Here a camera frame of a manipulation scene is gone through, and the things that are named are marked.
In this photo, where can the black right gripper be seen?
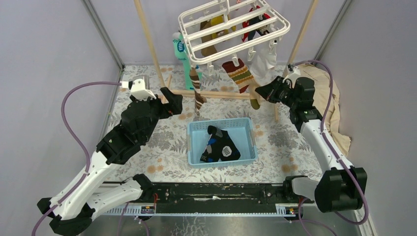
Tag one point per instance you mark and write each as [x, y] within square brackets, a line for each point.
[269, 92]

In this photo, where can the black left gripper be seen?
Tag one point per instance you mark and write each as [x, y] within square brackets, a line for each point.
[174, 106]

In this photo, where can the brown white striped sock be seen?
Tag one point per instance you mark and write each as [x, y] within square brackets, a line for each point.
[199, 99]

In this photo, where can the navy blue sock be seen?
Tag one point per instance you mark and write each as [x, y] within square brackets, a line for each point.
[262, 30]

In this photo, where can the red white dotted sock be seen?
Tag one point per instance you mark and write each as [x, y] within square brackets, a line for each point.
[244, 25]

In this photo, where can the white plastic clip hanger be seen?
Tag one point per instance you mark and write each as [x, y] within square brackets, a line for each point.
[213, 31]

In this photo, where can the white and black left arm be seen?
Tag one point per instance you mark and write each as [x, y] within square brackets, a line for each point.
[77, 206]

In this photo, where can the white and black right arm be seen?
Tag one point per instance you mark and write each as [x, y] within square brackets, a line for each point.
[342, 185]

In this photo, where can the white black striped sock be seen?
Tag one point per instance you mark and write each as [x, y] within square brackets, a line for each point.
[263, 62]

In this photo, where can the maroon olive striped sock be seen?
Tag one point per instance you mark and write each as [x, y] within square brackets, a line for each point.
[245, 81]

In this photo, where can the light blue plastic basket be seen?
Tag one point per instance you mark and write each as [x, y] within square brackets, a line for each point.
[239, 129]

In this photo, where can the teal patterned sock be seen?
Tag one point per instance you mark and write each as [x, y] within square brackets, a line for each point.
[181, 54]

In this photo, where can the floral table mat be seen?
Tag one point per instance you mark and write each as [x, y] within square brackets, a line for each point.
[282, 151]

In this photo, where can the black patterned sock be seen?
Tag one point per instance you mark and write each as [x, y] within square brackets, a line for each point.
[220, 146]

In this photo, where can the beige cloth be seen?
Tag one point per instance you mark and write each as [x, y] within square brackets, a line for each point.
[327, 103]

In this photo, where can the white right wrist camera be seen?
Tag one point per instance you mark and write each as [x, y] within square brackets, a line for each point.
[292, 76]

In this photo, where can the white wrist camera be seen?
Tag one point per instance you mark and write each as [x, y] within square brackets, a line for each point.
[292, 76]
[138, 89]

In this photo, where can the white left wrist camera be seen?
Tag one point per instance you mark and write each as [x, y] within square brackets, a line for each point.
[138, 89]

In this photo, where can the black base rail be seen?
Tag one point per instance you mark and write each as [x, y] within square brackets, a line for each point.
[217, 198]

